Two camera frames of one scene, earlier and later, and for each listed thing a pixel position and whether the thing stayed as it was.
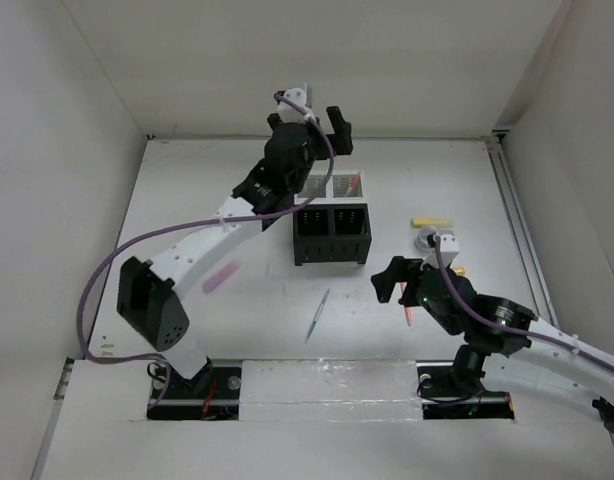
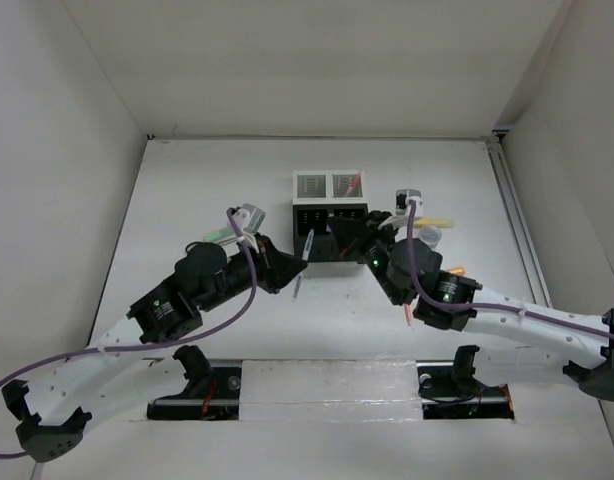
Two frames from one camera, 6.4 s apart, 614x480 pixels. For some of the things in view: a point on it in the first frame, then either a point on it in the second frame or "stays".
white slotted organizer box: [345, 187] stays
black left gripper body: [317, 149] -> [241, 274]
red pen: [353, 183] stays
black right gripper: [400, 269] -> [350, 232]
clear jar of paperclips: [421, 238] stays
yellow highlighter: [437, 221] stays
